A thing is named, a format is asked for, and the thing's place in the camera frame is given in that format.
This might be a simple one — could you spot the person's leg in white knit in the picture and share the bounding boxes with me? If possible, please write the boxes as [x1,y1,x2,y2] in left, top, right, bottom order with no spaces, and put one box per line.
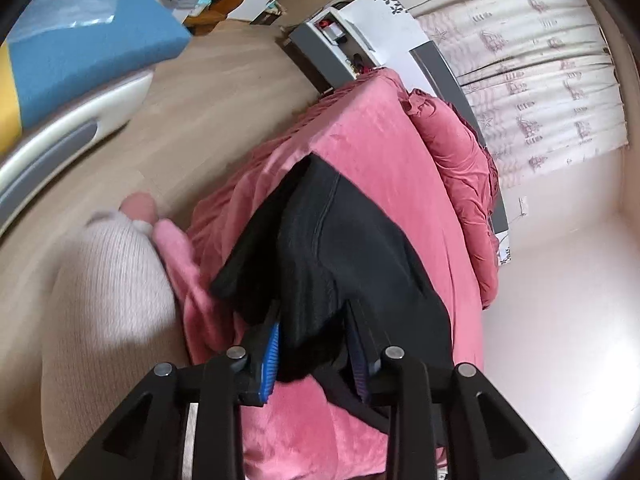
[40,192,191,480]

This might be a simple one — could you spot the clear plastic pouch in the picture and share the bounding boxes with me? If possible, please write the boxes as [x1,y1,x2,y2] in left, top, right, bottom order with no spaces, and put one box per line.
[10,0,131,46]

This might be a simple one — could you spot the grey and white floral headboard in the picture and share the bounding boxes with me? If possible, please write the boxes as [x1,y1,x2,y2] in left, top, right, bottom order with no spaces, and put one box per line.
[345,0,513,266]

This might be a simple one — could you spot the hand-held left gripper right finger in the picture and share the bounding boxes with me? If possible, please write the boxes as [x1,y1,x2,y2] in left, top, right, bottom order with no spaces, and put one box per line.
[345,300,576,480]

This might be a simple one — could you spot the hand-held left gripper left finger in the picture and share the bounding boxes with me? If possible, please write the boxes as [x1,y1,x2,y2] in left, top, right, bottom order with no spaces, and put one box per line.
[57,305,282,480]

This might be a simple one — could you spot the pink duvet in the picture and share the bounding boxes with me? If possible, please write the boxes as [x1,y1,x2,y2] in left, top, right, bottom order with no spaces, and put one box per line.
[407,87,501,311]

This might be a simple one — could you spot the pink bed blanket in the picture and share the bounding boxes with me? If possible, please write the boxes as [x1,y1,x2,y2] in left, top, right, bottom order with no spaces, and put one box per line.
[155,67,501,480]

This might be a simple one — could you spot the black pants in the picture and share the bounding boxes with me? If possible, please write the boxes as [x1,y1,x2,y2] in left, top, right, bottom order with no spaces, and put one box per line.
[209,152,453,448]

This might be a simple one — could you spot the grey and white nightstand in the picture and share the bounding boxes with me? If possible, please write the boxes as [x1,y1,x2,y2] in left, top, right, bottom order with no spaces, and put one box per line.
[290,2,386,91]

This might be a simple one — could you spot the white and blue chair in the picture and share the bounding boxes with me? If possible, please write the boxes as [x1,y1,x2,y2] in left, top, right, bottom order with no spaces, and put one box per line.
[0,0,196,231]

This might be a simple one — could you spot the white printed curtain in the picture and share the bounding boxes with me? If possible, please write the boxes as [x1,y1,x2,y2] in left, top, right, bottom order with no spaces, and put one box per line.
[415,0,628,176]

